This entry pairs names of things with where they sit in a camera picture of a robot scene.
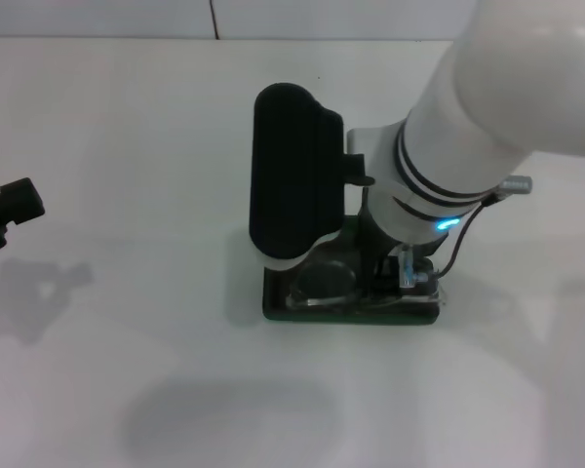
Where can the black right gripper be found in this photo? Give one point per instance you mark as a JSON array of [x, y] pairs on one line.
[[375, 244]]

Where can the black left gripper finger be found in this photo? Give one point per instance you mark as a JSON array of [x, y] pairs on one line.
[[25, 210], [19, 192]]

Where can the clear transparent glasses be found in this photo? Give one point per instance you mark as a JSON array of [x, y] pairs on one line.
[[322, 283]]

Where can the green glasses case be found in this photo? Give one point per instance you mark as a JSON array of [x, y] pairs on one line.
[[351, 319]]

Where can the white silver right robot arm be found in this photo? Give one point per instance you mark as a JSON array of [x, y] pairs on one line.
[[468, 122]]

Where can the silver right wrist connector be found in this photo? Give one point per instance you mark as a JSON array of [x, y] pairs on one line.
[[517, 184]]

